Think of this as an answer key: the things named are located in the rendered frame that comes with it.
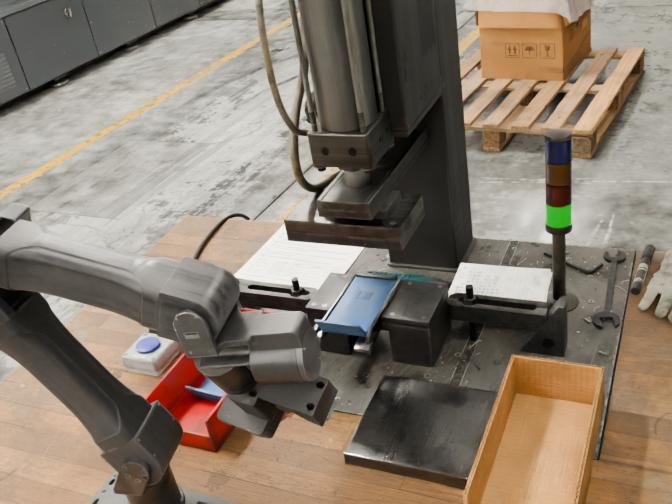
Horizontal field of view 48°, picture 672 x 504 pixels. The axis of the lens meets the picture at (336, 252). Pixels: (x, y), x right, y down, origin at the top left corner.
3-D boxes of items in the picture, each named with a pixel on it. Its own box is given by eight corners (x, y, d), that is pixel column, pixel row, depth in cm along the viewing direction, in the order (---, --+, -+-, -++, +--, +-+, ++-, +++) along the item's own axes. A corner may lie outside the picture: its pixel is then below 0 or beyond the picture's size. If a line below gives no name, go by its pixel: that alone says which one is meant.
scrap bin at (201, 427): (147, 437, 111) (136, 406, 108) (232, 333, 130) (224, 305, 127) (217, 453, 106) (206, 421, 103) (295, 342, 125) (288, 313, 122)
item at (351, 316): (317, 336, 111) (313, 320, 110) (356, 278, 123) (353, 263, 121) (361, 342, 108) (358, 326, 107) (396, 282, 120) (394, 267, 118)
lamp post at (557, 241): (536, 311, 122) (532, 139, 107) (543, 290, 126) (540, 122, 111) (575, 315, 119) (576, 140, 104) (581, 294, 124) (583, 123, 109)
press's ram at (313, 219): (288, 261, 113) (245, 66, 98) (354, 181, 132) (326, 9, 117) (402, 272, 105) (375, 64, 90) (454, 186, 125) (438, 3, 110)
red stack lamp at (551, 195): (543, 206, 113) (542, 186, 111) (547, 194, 116) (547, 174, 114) (569, 208, 111) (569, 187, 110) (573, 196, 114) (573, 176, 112)
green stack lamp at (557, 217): (543, 227, 115) (543, 207, 113) (548, 214, 118) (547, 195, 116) (569, 228, 113) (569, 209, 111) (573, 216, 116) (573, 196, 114)
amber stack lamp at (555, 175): (542, 185, 111) (542, 164, 109) (547, 174, 114) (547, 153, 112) (569, 186, 110) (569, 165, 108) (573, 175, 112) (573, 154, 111)
